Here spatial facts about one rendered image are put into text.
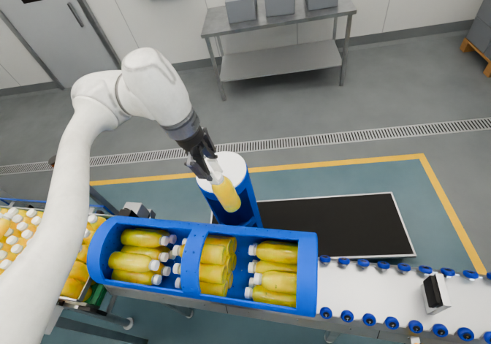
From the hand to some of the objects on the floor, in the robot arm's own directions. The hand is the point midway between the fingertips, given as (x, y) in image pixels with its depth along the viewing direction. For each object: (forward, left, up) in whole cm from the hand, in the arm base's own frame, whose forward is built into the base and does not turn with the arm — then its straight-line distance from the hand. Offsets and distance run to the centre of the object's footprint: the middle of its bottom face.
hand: (213, 172), depth 83 cm
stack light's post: (+39, +96, -148) cm, 180 cm away
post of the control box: (-27, +82, -152) cm, 175 cm away
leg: (-7, +54, -151) cm, 160 cm away
